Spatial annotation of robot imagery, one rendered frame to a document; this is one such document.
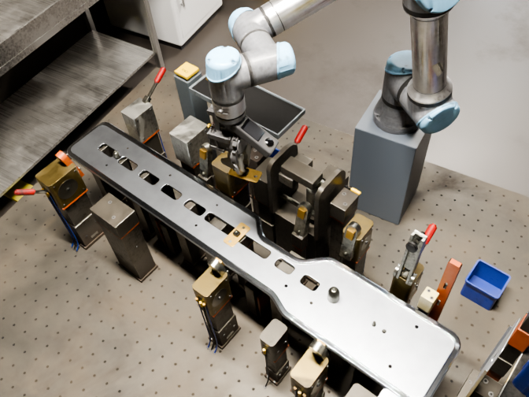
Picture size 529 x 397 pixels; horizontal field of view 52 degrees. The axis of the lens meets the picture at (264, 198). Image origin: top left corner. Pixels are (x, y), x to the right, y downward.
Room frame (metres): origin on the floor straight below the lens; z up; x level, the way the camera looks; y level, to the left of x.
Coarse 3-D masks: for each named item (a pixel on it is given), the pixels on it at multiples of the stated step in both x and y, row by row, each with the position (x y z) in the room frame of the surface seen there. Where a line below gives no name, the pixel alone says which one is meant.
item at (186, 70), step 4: (184, 64) 1.51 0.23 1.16; (188, 64) 1.51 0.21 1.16; (180, 68) 1.49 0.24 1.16; (184, 68) 1.49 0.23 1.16; (188, 68) 1.48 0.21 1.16; (192, 68) 1.48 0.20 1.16; (196, 68) 1.48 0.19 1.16; (176, 72) 1.47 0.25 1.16; (180, 72) 1.46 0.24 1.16; (184, 72) 1.46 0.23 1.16; (188, 72) 1.46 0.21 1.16; (192, 72) 1.46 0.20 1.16; (196, 72) 1.47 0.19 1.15; (184, 76) 1.44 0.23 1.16; (188, 76) 1.44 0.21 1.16
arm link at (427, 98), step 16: (416, 0) 1.00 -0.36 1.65; (432, 0) 0.99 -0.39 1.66; (448, 0) 1.00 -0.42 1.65; (416, 16) 1.02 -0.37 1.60; (432, 16) 1.01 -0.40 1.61; (448, 16) 1.05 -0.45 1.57; (416, 32) 1.04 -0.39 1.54; (432, 32) 1.03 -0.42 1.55; (416, 48) 1.05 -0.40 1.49; (432, 48) 1.03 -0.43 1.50; (416, 64) 1.05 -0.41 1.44; (432, 64) 1.03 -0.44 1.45; (416, 80) 1.06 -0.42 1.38; (432, 80) 1.03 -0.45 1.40; (448, 80) 1.08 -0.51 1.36; (400, 96) 1.13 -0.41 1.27; (416, 96) 1.05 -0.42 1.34; (432, 96) 1.03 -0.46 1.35; (448, 96) 1.04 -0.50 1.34; (416, 112) 1.04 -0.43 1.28; (432, 112) 1.01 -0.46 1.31; (448, 112) 1.02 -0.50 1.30; (432, 128) 1.02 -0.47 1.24
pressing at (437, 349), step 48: (96, 144) 1.33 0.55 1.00; (144, 144) 1.30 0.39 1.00; (144, 192) 1.09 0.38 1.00; (192, 192) 1.08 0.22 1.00; (192, 240) 0.90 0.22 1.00; (288, 288) 0.71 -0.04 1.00; (336, 336) 0.56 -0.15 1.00; (384, 336) 0.55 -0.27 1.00; (432, 336) 0.53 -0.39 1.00; (384, 384) 0.43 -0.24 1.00; (432, 384) 0.42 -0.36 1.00
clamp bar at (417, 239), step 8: (416, 232) 0.71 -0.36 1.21; (424, 232) 0.72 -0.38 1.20; (416, 240) 0.69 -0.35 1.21; (424, 240) 0.68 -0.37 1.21; (408, 248) 0.67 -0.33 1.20; (416, 248) 0.67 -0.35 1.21; (408, 256) 0.69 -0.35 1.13; (416, 256) 0.68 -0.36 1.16; (408, 264) 0.69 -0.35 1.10; (416, 264) 0.68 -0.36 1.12; (400, 272) 0.68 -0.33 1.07; (408, 280) 0.66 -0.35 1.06
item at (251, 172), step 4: (244, 168) 0.93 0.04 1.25; (248, 168) 0.94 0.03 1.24; (228, 172) 0.93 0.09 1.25; (232, 172) 0.93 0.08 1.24; (248, 172) 0.92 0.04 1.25; (252, 172) 0.92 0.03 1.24; (256, 172) 0.92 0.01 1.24; (260, 172) 0.92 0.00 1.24; (236, 176) 0.92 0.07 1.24; (240, 176) 0.91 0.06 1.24; (244, 176) 0.91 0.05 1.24; (248, 176) 0.91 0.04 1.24; (252, 176) 0.91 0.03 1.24; (260, 176) 0.91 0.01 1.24; (252, 180) 0.90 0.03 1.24; (256, 180) 0.89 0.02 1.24
